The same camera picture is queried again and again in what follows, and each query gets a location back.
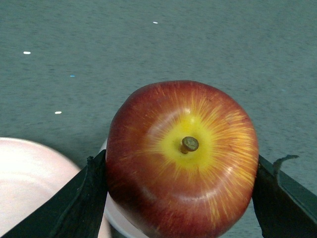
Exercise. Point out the red yellow apple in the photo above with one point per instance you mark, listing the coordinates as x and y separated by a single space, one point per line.
181 160

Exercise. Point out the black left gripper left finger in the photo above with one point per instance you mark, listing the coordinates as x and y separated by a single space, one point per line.
75 211

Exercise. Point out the pink round plate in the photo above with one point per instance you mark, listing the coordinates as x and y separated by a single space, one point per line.
30 175

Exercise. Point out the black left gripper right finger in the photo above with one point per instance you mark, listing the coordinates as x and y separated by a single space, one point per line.
283 207

